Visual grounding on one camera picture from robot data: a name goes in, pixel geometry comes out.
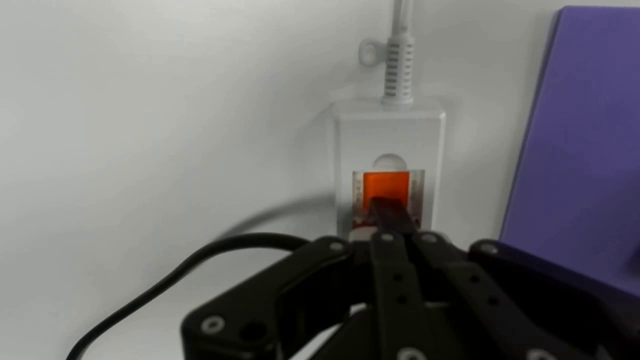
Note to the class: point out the white power strip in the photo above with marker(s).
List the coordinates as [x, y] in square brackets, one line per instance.
[390, 132]

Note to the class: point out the purple mat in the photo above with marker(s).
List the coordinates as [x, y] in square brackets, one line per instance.
[587, 152]

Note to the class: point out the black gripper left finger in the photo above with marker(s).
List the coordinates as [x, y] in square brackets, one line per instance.
[300, 301]

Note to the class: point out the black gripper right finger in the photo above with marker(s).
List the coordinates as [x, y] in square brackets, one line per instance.
[532, 313]

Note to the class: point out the orange rocker switch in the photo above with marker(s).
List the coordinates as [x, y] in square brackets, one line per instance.
[387, 183]

